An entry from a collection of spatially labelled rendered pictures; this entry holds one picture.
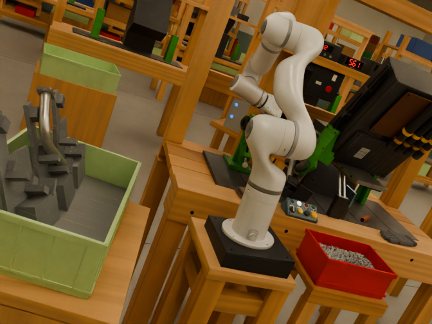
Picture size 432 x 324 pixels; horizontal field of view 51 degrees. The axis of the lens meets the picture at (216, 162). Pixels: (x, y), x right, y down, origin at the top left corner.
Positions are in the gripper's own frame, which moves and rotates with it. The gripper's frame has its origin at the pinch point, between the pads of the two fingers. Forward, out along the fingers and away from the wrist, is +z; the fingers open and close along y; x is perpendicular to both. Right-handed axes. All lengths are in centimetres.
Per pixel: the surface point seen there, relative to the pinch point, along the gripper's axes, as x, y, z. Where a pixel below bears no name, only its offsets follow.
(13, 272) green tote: -19, -110, -79
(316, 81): -4.5, 27.0, 8.0
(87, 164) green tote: 15, -61, -69
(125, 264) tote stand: -12, -95, -50
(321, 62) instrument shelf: -11.4, 31.9, 3.2
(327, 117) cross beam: 17, 33, 36
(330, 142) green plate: -10.2, -5.6, 18.9
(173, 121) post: 44, -6, -37
